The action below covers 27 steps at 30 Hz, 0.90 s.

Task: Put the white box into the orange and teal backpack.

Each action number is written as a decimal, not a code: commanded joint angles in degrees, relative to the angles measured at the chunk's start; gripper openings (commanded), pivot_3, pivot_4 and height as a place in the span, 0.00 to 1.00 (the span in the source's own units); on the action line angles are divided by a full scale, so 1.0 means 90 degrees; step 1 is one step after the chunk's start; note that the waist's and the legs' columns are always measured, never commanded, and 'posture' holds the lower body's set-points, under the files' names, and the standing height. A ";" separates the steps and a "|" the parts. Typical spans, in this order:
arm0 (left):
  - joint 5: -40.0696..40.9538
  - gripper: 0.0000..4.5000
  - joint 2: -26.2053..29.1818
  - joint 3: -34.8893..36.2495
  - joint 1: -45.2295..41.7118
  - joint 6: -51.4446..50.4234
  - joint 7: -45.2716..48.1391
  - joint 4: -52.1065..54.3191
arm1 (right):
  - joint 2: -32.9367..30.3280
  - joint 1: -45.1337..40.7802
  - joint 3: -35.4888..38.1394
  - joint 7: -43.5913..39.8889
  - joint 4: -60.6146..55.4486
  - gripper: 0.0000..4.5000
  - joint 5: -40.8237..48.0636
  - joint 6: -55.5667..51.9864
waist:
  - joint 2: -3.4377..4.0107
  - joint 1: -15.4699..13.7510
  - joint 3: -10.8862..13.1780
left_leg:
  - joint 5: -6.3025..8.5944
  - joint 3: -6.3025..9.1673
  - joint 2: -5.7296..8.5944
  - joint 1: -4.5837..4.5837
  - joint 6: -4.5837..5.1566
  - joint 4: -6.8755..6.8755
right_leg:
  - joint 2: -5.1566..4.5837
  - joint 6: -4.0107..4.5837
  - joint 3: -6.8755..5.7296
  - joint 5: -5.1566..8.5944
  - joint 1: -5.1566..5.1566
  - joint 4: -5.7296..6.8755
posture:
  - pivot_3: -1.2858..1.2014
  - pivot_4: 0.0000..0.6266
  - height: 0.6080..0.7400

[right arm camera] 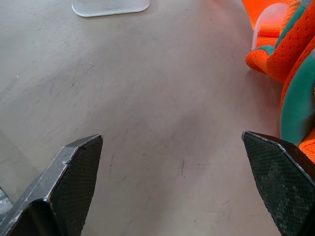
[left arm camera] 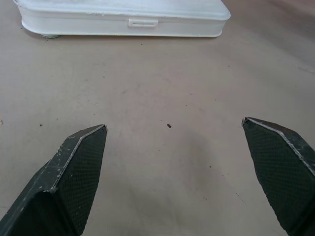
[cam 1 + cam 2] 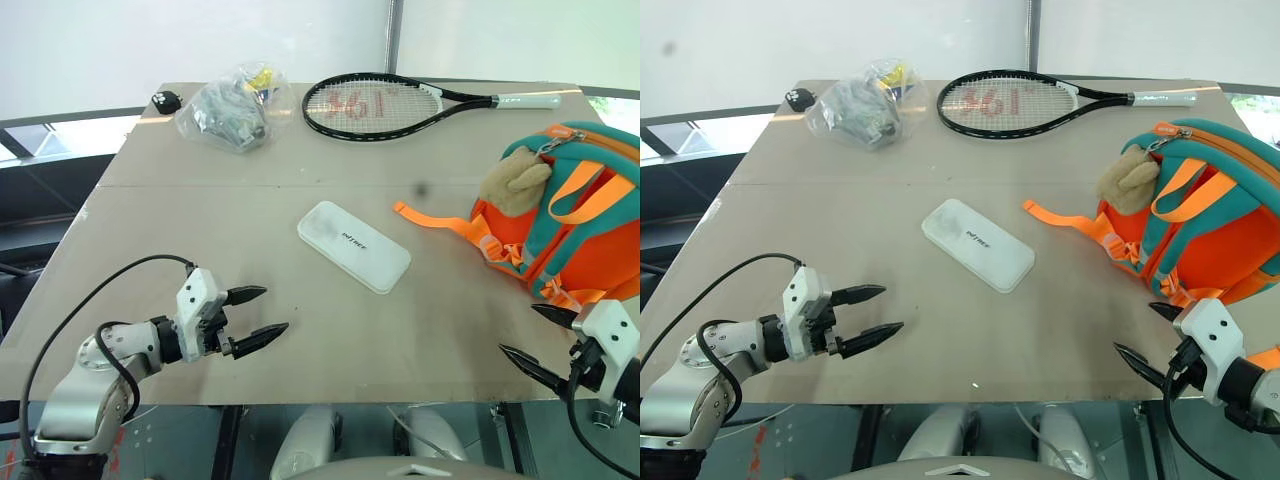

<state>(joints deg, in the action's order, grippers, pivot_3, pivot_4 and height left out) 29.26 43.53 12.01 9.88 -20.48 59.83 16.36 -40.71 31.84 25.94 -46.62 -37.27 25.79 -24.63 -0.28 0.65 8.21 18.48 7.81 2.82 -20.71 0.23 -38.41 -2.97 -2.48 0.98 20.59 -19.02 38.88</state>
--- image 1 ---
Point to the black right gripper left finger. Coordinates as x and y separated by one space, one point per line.
61 186

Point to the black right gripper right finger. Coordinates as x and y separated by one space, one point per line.
280 182

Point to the clear plastic container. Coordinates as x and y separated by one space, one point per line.
108 6

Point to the orange mesh safety vest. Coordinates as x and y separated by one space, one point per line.
290 61

